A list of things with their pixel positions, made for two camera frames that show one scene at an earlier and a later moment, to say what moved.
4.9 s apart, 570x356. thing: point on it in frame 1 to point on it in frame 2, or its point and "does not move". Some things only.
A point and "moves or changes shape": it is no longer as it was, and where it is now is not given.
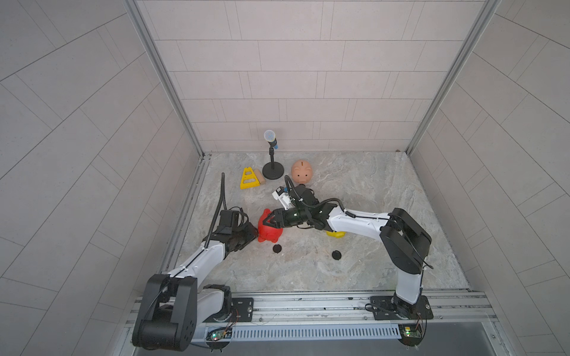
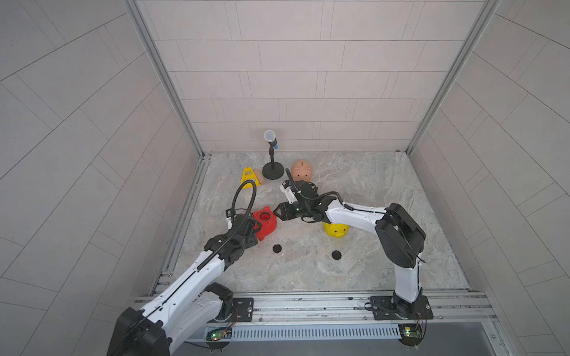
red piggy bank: (268, 233) moves or changes shape
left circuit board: (219, 333) does not move
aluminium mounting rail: (451, 309) does not move
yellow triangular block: (249, 179) does not move
